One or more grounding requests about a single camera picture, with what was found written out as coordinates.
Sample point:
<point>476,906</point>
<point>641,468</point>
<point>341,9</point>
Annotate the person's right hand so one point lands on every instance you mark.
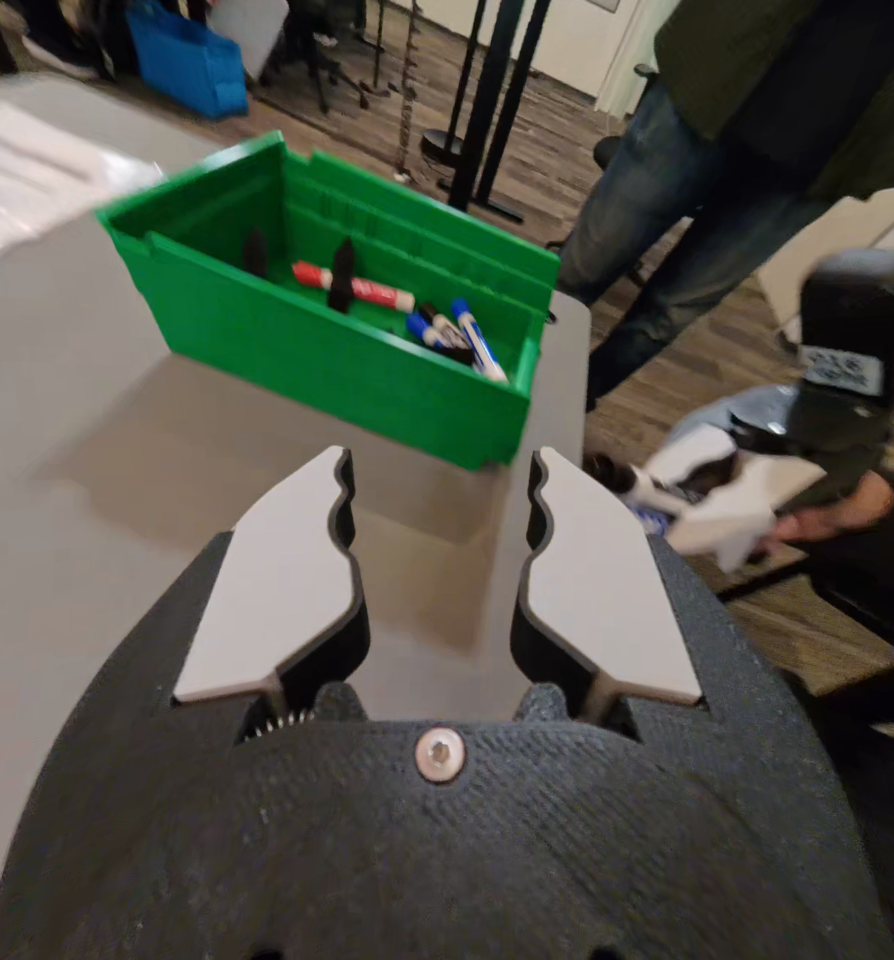
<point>844,510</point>

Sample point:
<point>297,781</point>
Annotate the green plastic bin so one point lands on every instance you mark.
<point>304,360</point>

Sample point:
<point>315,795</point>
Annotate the grey desk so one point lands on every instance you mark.
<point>79,450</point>

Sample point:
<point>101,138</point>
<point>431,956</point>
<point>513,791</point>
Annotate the blue plastic bin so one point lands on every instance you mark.
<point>188,60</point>

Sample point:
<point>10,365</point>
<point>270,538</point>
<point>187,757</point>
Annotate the black round-base stand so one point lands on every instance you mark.
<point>441,142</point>

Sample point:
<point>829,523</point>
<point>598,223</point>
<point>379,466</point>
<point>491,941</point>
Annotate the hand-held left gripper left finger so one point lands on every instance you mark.
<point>274,592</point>

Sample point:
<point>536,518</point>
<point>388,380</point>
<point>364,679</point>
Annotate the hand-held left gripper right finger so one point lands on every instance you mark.
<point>604,600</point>

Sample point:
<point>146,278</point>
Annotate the laminated paper sheet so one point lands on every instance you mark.
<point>34,172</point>

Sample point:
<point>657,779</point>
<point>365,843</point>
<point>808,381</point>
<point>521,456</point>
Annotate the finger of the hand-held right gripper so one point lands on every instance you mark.
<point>691,454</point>
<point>747,502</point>

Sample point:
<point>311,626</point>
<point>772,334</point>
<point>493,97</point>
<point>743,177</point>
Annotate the red dry erase marker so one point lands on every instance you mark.
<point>376,294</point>

